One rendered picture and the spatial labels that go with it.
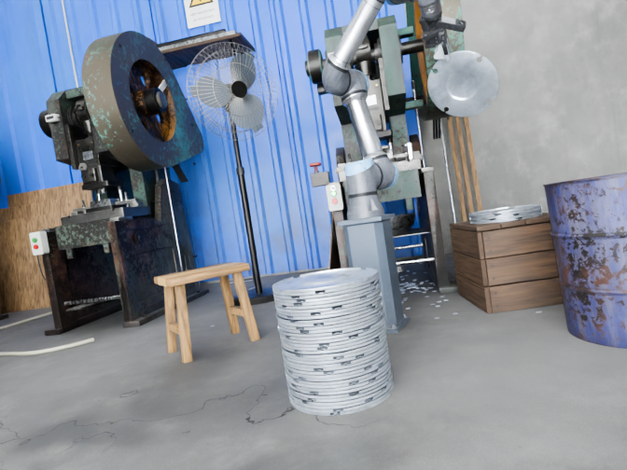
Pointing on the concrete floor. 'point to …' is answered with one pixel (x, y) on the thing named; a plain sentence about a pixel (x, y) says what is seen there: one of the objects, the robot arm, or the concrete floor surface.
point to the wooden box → (507, 264)
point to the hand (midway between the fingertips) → (450, 58)
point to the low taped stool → (187, 305)
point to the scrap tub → (592, 255)
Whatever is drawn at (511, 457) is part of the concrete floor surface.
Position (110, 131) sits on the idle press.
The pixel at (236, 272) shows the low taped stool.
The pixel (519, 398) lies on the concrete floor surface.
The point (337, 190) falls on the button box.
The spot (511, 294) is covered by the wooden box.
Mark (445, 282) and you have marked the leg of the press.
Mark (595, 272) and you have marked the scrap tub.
